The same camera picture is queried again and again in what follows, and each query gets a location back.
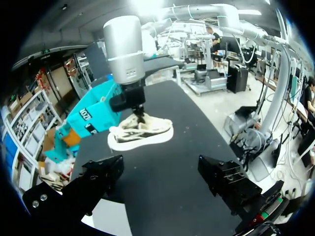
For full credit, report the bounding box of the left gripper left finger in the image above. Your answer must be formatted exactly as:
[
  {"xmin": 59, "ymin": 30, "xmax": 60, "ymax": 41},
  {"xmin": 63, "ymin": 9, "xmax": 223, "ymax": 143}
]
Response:
[{"xmin": 22, "ymin": 154, "xmax": 125, "ymax": 222}]

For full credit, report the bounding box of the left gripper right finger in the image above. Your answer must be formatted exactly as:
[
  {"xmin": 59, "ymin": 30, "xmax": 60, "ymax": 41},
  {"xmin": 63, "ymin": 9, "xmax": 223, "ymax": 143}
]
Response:
[{"xmin": 197, "ymin": 154, "xmax": 263, "ymax": 216}]

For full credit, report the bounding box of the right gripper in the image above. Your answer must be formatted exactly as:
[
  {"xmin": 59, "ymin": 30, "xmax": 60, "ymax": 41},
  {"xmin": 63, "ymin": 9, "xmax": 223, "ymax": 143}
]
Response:
[{"xmin": 109, "ymin": 83, "xmax": 147, "ymax": 124}]

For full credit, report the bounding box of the beige low-top shoe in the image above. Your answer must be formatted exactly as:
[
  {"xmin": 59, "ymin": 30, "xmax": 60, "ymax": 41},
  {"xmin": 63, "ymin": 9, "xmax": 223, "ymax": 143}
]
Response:
[{"xmin": 107, "ymin": 114, "xmax": 174, "ymax": 152}]

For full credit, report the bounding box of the white shoebox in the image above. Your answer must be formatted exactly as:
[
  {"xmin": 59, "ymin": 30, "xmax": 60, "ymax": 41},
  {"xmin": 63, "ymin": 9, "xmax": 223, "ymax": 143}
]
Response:
[{"xmin": 80, "ymin": 198, "xmax": 133, "ymax": 236}]

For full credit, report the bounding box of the large teal box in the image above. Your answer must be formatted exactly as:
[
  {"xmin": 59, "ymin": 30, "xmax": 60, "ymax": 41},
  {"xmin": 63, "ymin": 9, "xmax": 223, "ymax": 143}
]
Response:
[{"xmin": 66, "ymin": 80, "xmax": 124, "ymax": 140}]

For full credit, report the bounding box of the person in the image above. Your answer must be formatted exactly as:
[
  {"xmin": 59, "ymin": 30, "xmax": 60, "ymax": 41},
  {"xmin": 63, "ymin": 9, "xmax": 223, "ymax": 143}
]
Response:
[
  {"xmin": 206, "ymin": 26, "xmax": 221, "ymax": 70},
  {"xmin": 303, "ymin": 76, "xmax": 315, "ymax": 117}
]

